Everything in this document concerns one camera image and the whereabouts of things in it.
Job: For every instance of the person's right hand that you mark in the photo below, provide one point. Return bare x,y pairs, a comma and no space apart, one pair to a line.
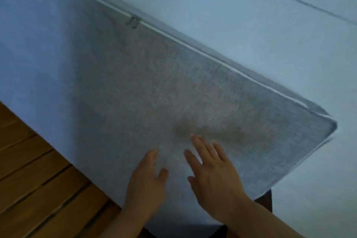
220,187

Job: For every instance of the person's left hand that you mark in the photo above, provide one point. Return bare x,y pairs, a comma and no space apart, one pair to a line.
145,187

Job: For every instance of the long dark wooden sofa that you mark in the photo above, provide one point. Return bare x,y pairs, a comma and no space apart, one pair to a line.
41,190

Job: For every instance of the long grey sofa cushion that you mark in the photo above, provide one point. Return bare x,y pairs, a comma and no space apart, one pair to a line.
125,78

